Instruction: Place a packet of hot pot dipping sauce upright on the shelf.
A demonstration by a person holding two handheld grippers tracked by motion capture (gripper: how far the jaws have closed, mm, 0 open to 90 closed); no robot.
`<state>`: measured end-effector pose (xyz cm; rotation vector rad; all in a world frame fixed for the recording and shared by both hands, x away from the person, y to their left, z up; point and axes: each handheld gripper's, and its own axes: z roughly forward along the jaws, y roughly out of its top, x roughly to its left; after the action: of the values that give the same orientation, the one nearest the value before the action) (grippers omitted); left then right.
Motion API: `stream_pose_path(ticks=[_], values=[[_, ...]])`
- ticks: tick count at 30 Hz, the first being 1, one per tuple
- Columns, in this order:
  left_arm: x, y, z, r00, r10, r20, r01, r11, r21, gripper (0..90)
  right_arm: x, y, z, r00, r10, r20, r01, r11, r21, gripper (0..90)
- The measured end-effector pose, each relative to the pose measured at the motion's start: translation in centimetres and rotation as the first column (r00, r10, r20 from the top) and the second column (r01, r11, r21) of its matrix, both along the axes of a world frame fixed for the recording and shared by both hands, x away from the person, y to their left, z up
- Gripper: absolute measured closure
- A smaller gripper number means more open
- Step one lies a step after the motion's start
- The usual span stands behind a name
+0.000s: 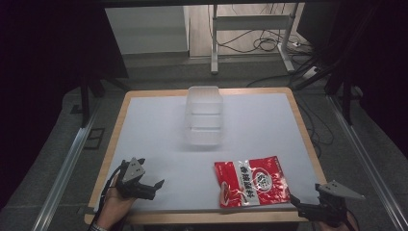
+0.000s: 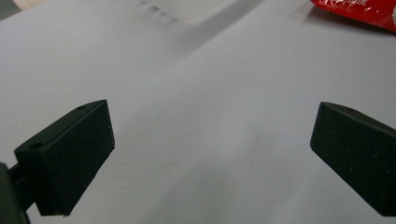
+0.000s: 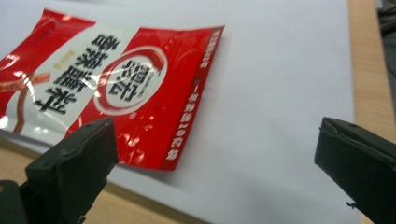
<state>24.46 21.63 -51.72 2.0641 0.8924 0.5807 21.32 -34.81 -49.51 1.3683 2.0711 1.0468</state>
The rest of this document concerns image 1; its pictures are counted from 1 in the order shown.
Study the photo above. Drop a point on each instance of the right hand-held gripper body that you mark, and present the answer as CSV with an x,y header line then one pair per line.
x,y
333,205

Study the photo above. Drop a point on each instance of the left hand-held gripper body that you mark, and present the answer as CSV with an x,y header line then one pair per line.
x,y
133,171

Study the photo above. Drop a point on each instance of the red and white snack packet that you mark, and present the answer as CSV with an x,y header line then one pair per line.
x,y
253,183

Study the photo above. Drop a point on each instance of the clear plastic container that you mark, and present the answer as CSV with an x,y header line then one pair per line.
x,y
203,122

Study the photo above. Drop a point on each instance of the person's right hand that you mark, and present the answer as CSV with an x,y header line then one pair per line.
x,y
333,227

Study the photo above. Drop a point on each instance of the person's left hand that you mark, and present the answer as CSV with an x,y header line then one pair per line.
x,y
112,208

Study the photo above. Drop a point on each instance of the wristband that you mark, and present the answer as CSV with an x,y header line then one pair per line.
x,y
97,227

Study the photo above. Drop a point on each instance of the black stand leg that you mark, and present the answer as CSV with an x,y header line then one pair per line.
x,y
347,102
84,102

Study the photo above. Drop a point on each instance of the white power strip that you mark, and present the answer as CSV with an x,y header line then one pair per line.
x,y
310,72

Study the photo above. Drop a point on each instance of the black curtain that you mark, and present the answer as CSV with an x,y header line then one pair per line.
x,y
38,80
378,64

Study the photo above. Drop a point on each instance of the white cabinet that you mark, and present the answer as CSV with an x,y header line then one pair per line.
x,y
146,30

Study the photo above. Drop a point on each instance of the aluminium floor rail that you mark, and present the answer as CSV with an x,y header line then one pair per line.
x,y
369,160
65,166

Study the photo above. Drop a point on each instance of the white metal desk frame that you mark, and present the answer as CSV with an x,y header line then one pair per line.
x,y
214,41

